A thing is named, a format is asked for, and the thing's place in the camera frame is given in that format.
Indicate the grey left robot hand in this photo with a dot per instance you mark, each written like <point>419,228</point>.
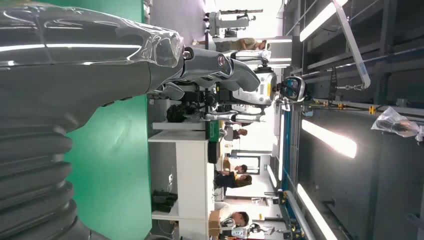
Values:
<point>82,66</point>

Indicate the clear plastic bag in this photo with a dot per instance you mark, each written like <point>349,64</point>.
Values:
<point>394,124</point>

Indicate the silver pipe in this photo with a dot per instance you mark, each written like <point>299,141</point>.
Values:
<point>298,212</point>

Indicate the person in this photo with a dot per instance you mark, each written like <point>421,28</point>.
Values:
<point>240,133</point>
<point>242,44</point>
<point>236,217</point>
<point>232,180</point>

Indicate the white humanoid robot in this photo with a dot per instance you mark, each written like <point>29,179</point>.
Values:
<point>258,89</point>

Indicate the white shelf unit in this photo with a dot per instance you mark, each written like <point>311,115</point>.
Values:
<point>192,172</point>

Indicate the ceiling light strip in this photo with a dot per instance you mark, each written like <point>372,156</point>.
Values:
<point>318,20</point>
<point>331,139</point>
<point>311,208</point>

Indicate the white gantry beam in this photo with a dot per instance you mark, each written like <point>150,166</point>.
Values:
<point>354,49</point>

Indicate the green table mat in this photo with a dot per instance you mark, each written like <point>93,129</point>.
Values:
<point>109,165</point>

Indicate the black item on shelf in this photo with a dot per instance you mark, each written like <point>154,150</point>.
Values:
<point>164,200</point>

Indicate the white grey machine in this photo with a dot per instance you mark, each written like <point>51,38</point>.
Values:
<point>228,21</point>

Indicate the brown cardboard box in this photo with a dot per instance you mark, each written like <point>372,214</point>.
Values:
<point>214,223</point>

